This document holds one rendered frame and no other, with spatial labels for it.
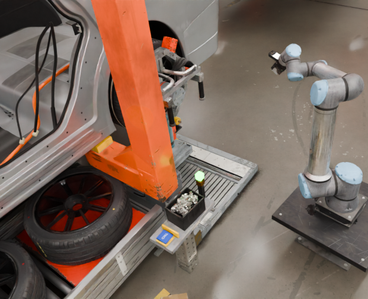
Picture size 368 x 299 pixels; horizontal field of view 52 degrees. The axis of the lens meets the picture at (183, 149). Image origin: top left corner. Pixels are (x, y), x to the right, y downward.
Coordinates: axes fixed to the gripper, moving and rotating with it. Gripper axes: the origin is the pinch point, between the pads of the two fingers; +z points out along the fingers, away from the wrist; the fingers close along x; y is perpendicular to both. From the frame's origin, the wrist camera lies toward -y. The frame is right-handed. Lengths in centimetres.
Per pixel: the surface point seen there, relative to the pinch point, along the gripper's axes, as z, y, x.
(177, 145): 59, 1, -78
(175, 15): -7, -67, -38
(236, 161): 54, 40, -47
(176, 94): -9, -21, -70
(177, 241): -31, 54, -125
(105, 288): -14, 53, -174
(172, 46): -10, -49, -53
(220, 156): 61, 30, -53
